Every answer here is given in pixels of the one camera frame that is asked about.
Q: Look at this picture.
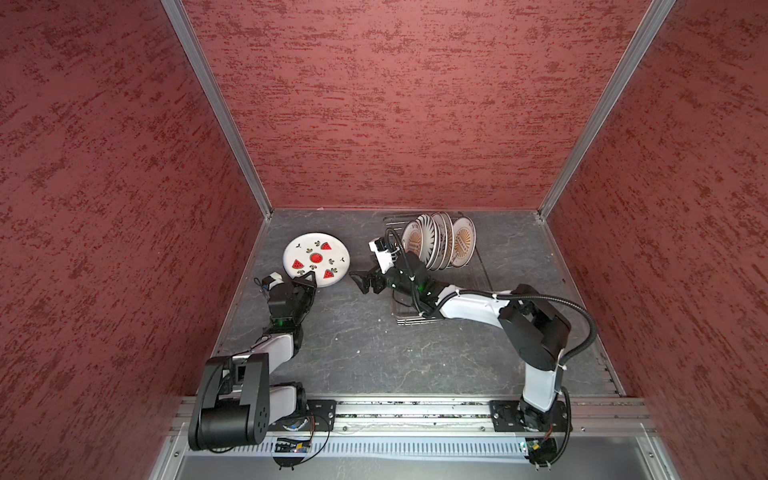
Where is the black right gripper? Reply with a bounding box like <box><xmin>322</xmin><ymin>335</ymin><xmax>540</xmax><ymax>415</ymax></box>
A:
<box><xmin>349</xmin><ymin>254</ymin><xmax>419</xmax><ymax>299</ymax></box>

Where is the white sunburst pattern plate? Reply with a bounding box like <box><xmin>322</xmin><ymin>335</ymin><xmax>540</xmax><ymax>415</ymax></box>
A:
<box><xmin>402</xmin><ymin>219</ymin><xmax>430</xmax><ymax>264</ymax></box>

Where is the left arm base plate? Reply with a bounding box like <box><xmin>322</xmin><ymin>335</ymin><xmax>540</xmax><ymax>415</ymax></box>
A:
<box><xmin>299</xmin><ymin>399</ymin><xmax>338</xmax><ymax>432</ymax></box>

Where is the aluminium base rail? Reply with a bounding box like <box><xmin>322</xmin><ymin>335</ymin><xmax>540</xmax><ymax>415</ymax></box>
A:
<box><xmin>149</xmin><ymin>395</ymin><xmax>679</xmax><ymax>479</ymax></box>

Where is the white rear sunburst plate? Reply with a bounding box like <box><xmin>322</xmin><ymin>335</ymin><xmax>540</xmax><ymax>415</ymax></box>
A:
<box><xmin>451</xmin><ymin>217</ymin><xmax>477</xmax><ymax>268</ymax></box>

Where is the aluminium corner post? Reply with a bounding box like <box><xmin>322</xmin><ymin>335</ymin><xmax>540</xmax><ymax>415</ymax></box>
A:
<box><xmin>161</xmin><ymin>0</ymin><xmax>274</xmax><ymax>220</ymax></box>
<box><xmin>538</xmin><ymin>0</ymin><xmax>676</xmax><ymax>222</ymax></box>

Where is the metal wire dish rack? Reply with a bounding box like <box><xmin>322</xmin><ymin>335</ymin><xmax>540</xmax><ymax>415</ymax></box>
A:
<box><xmin>384</xmin><ymin>212</ymin><xmax>491</xmax><ymax>326</ymax></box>

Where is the white blue striped plate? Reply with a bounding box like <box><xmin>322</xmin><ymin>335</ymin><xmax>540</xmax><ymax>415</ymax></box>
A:
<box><xmin>417</xmin><ymin>212</ymin><xmax>448</xmax><ymax>271</ymax></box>

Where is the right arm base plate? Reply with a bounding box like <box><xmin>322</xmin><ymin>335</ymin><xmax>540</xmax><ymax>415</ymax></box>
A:
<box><xmin>489</xmin><ymin>400</ymin><xmax>571</xmax><ymax>434</ymax></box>

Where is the aluminium left corner post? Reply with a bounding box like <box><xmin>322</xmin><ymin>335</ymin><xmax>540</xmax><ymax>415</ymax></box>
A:
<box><xmin>161</xmin><ymin>0</ymin><xmax>274</xmax><ymax>220</ymax></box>

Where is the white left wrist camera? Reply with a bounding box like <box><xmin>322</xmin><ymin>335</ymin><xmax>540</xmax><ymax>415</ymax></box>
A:
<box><xmin>260</xmin><ymin>272</ymin><xmax>284</xmax><ymax>292</ymax></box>

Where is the small circuit board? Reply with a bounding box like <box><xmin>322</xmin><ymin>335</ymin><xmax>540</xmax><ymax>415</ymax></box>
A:
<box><xmin>525</xmin><ymin>438</ymin><xmax>559</xmax><ymax>465</ymax></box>
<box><xmin>273</xmin><ymin>437</ymin><xmax>313</xmax><ymax>458</ymax></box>

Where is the aluminium right corner post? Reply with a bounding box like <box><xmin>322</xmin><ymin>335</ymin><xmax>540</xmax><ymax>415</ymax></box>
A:
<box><xmin>538</xmin><ymin>0</ymin><xmax>676</xmax><ymax>222</ymax></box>

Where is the left small circuit board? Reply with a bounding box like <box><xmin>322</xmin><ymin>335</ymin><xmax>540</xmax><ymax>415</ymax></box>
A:
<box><xmin>273</xmin><ymin>437</ymin><xmax>313</xmax><ymax>458</ymax></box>

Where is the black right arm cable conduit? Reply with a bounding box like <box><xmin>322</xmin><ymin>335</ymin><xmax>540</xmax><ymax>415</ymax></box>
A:
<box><xmin>383</xmin><ymin>226</ymin><xmax>599</xmax><ymax>367</ymax></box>

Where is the white watermelon pattern plate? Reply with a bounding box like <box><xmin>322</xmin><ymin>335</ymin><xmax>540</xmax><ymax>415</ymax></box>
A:
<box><xmin>282</xmin><ymin>232</ymin><xmax>351</xmax><ymax>288</ymax></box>

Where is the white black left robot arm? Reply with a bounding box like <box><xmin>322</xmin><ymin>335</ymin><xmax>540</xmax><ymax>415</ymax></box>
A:
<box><xmin>188</xmin><ymin>272</ymin><xmax>318</xmax><ymax>453</ymax></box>

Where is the right small circuit board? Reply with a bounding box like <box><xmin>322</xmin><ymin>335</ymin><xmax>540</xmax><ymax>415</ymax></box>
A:
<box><xmin>525</xmin><ymin>438</ymin><xmax>559</xmax><ymax>465</ymax></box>

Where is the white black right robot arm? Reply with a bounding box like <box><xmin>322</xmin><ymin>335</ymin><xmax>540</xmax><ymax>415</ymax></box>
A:
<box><xmin>350</xmin><ymin>268</ymin><xmax>573</xmax><ymax>432</ymax></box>

